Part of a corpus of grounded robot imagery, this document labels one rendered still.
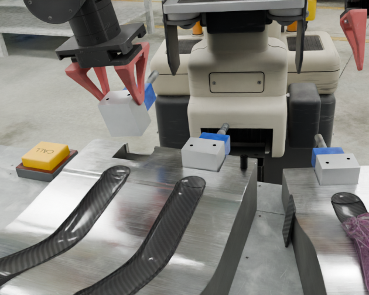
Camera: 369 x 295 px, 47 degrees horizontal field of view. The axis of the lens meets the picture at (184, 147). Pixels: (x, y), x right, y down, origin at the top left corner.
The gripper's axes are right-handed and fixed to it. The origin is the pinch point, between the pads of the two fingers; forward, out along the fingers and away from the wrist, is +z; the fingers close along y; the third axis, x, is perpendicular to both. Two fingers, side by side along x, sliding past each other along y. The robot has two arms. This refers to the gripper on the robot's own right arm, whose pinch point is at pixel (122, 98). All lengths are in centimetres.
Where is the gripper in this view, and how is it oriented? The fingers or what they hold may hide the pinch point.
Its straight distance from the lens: 59.0
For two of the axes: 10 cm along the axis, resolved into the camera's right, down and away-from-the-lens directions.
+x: 3.3, -6.1, 7.2
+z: 2.4, 7.9, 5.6
